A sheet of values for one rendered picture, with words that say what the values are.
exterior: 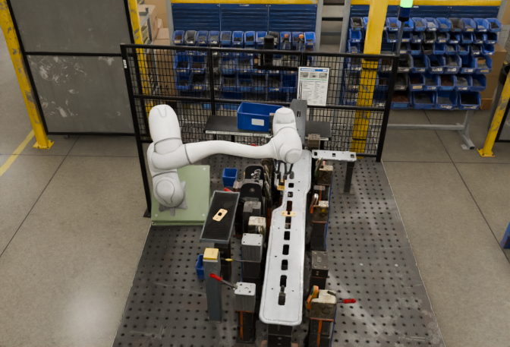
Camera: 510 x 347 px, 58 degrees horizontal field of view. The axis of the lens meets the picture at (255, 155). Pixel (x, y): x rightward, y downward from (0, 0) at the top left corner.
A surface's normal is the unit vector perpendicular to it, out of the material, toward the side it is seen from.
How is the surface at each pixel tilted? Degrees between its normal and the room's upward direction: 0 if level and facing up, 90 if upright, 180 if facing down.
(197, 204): 42
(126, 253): 0
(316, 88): 90
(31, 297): 0
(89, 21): 92
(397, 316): 0
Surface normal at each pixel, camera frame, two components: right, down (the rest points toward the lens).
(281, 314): 0.00, -0.83
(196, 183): 0.00, -0.24
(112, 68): -0.04, 0.56
